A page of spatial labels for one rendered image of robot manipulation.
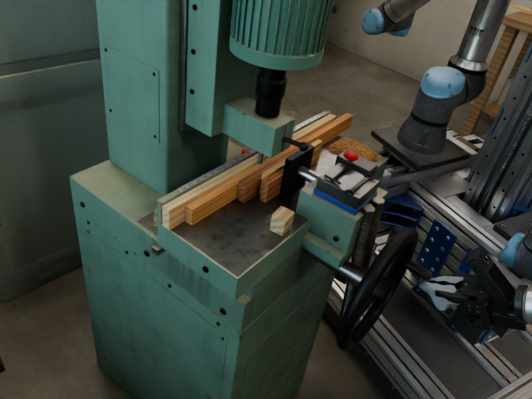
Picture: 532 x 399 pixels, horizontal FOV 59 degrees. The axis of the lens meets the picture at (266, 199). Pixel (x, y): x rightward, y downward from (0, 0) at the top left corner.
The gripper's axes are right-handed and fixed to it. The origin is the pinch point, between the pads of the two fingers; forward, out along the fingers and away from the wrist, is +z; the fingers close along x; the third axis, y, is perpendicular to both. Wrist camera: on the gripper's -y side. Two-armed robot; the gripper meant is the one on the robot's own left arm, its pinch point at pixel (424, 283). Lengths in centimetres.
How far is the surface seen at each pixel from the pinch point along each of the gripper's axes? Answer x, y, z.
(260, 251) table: -28.4, -22.3, 16.4
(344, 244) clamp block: -13.8, -16.5, 7.9
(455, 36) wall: 323, -20, 99
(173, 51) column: -20, -61, 32
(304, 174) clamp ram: -7.9, -29.6, 18.1
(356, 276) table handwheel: -12.7, -8.2, 8.0
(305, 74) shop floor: 249, -24, 200
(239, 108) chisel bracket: -14, -47, 25
